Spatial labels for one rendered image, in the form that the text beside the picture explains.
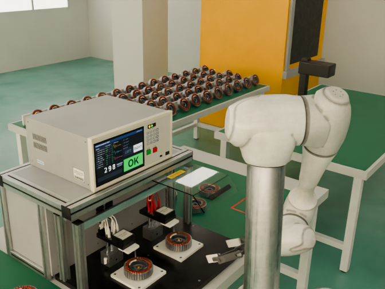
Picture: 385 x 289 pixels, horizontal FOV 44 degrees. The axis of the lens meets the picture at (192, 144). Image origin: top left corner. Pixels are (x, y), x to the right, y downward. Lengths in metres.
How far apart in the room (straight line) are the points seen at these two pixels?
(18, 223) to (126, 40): 4.08
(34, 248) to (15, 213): 0.16
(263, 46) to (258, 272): 4.13
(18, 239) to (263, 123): 1.22
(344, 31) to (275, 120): 5.73
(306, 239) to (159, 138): 0.71
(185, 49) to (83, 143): 6.66
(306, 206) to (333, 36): 5.36
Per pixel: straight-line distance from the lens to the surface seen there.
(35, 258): 2.02
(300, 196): 1.72
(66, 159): 1.83
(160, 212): 2.01
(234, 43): 5.48
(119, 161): 1.81
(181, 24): 8.29
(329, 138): 1.28
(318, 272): 3.36
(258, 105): 1.21
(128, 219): 2.15
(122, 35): 5.88
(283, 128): 1.21
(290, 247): 1.67
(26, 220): 1.96
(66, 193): 1.78
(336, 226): 3.90
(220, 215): 2.34
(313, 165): 1.37
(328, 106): 1.23
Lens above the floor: 1.91
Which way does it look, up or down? 21 degrees down
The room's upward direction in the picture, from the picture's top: 1 degrees clockwise
